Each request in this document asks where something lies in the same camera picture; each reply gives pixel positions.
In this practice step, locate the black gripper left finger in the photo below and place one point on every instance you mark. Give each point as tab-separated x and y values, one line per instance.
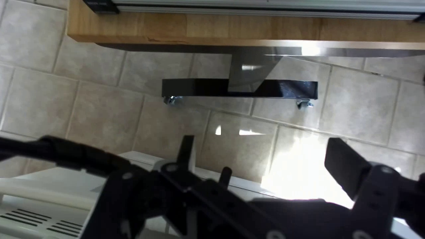
212	207

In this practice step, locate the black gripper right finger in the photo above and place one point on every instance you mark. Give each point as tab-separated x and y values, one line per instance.
376	203

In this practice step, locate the small metal caster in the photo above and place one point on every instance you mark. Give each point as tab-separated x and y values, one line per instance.
304	103
172	100

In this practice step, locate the black metal table leg base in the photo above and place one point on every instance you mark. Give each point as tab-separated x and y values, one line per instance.
199	87

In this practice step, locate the white gas stove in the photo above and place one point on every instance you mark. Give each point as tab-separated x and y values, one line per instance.
41	211

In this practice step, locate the wooden table edge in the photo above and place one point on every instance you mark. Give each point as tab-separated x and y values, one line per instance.
176	27

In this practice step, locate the aluminium frame rail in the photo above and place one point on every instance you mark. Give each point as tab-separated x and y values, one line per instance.
265	6

